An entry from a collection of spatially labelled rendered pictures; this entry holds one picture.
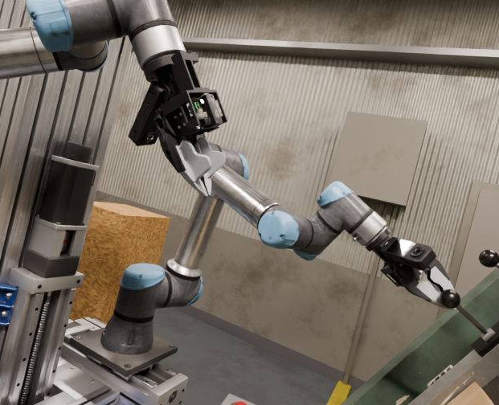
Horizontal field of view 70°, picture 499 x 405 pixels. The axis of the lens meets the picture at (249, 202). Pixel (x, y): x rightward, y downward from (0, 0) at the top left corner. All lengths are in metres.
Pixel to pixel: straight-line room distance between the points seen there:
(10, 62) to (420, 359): 1.11
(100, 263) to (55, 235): 1.51
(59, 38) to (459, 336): 1.07
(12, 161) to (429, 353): 1.11
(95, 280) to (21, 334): 1.48
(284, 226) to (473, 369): 0.46
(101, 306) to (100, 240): 0.40
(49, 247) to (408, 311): 3.25
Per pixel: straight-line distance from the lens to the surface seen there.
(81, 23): 0.60
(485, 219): 3.69
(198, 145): 0.60
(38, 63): 0.73
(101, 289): 2.44
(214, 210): 1.10
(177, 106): 0.55
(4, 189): 0.95
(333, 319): 3.84
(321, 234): 0.83
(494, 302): 1.12
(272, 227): 0.73
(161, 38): 0.58
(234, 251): 4.12
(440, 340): 1.11
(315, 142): 3.93
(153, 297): 1.11
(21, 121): 0.94
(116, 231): 2.34
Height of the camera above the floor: 1.55
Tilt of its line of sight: 1 degrees down
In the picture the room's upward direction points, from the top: 14 degrees clockwise
